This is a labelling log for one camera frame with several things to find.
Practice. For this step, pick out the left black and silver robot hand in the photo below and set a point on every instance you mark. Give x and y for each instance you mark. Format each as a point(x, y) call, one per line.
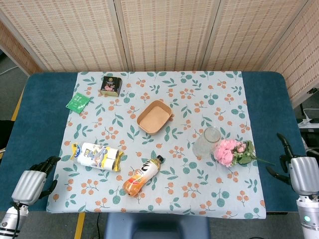
point(30, 185)

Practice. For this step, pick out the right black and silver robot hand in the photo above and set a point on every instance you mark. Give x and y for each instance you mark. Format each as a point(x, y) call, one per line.
point(304, 174)

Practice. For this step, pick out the pink rose bouquet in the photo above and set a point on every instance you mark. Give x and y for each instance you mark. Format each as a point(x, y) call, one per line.
point(228, 153)

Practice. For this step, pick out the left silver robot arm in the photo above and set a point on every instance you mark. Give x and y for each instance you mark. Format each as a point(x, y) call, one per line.
point(10, 221)

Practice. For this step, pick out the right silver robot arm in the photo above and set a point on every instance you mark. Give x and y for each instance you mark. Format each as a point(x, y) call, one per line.
point(309, 216)

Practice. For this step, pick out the textured clear glass vase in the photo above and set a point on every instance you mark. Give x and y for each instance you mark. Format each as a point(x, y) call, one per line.
point(207, 145)

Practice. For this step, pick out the white power strip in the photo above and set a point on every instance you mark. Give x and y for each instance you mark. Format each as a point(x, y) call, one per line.
point(306, 122)

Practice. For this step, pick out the pack of white rolls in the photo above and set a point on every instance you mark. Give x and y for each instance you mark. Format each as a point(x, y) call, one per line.
point(97, 156)

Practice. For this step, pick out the black screen hinge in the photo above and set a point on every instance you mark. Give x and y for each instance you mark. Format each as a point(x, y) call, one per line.
point(313, 91)

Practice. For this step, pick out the green foil packet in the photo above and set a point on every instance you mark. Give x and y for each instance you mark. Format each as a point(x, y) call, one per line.
point(78, 102)

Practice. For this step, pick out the orange juice plastic bottle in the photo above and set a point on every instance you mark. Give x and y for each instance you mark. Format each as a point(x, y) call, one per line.
point(142, 178)

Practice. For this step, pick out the woven bamboo screen panel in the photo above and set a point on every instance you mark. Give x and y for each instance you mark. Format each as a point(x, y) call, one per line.
point(69, 32)
point(17, 54)
point(169, 32)
point(249, 32)
point(299, 57)

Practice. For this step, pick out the black rectangular tin can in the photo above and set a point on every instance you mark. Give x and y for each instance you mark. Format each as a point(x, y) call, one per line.
point(111, 85)

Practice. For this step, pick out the floral print tablecloth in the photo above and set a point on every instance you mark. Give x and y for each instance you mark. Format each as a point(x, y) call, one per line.
point(174, 189)

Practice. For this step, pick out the brown paper bowl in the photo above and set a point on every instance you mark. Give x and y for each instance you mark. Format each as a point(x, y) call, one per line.
point(154, 118)

